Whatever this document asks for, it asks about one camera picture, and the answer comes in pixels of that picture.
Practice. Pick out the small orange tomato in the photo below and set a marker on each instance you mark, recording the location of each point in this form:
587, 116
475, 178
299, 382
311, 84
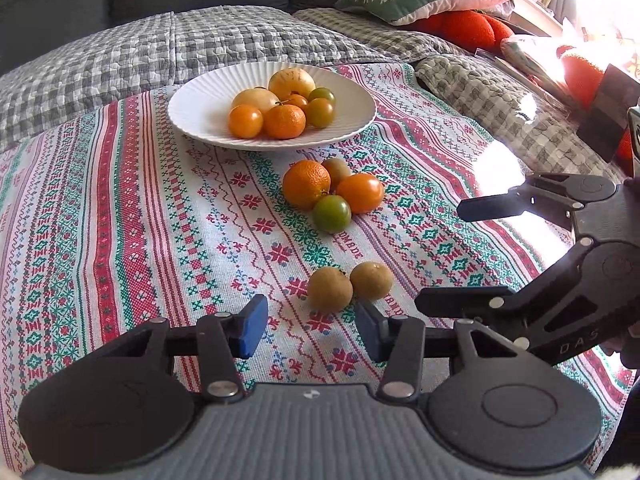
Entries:
298, 101

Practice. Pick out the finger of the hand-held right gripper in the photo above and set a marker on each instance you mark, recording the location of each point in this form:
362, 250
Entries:
460, 302
487, 207

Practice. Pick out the orange white plush toy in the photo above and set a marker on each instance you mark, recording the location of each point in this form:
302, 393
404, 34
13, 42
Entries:
582, 77

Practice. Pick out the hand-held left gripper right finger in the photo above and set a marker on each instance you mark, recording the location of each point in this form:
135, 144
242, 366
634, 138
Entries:
367, 330

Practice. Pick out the dark flat panel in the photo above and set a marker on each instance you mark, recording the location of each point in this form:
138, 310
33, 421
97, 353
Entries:
607, 110

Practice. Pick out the brown kiwi behind mandarin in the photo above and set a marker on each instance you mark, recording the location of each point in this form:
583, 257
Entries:
339, 170

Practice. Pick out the yellow-green tomato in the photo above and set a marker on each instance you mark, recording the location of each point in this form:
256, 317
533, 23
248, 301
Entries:
320, 113

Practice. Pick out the red green patterned tablecloth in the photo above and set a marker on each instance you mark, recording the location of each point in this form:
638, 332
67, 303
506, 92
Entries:
150, 220

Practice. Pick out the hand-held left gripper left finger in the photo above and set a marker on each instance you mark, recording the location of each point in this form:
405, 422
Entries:
252, 325

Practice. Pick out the mandarin orange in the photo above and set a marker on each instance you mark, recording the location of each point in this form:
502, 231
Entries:
306, 185

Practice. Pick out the olive checked quilt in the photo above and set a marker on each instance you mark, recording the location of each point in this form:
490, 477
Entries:
500, 100

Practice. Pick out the large orange tomato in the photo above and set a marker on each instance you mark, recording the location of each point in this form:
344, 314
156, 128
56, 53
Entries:
246, 121

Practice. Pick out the mandarin with stem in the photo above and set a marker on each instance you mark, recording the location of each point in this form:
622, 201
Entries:
284, 122

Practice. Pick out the clear plastic packet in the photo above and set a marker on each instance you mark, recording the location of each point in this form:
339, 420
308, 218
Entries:
530, 57

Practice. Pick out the brown longan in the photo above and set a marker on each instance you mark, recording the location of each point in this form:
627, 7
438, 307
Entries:
330, 289
371, 280

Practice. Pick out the green tomato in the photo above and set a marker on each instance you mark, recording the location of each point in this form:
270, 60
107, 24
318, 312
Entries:
332, 212
322, 94

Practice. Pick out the speckled yellow round fruit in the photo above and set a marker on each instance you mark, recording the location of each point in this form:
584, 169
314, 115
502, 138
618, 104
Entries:
292, 82

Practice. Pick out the person's right hand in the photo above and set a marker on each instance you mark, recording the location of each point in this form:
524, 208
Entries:
627, 350

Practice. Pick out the grey checked quilt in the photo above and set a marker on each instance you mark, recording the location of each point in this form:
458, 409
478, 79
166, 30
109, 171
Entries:
125, 55

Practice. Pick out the white ribbed plate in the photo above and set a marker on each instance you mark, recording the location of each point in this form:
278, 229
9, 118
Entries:
200, 110

